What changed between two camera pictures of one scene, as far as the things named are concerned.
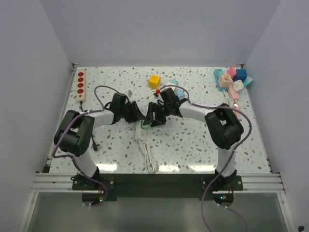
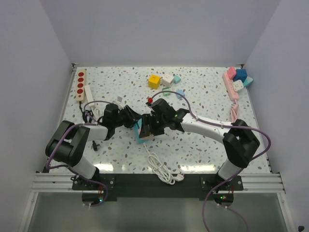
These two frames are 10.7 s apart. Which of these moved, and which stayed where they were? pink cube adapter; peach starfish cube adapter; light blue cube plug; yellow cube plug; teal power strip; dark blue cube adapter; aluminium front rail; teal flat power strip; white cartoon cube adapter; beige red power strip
Moved: teal power strip; peach starfish cube adapter; white cartoon cube adapter
Stayed: light blue cube plug; pink cube adapter; yellow cube plug; aluminium front rail; teal flat power strip; beige red power strip; dark blue cube adapter
